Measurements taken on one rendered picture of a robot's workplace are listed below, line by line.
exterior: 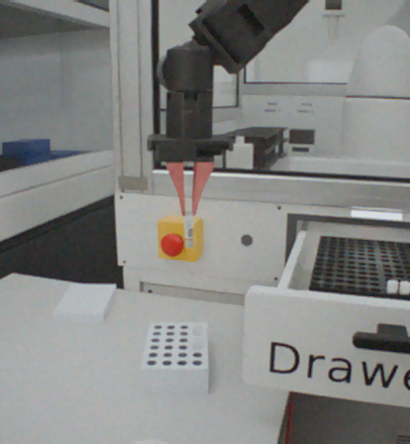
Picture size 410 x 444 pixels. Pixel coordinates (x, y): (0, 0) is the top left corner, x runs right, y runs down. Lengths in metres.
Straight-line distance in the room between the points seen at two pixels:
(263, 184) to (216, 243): 0.14
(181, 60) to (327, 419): 0.72
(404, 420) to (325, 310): 0.54
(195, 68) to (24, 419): 0.45
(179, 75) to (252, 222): 0.34
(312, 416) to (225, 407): 0.42
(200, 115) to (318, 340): 0.28
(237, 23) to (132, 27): 0.33
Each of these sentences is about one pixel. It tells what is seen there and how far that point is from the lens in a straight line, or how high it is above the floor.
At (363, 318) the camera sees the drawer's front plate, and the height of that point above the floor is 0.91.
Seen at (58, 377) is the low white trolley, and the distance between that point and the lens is 0.66.
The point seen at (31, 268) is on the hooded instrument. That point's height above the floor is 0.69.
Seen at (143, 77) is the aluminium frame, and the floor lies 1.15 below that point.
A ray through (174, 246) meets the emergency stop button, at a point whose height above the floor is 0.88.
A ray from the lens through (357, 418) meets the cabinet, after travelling 0.97.
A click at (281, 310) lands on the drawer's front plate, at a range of 0.47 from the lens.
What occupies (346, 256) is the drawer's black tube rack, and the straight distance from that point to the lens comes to 0.68.
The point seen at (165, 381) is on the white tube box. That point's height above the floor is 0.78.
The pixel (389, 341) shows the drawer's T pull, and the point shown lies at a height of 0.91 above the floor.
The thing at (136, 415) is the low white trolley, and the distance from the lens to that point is 0.57.
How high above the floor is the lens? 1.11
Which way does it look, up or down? 15 degrees down
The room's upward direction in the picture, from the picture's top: straight up
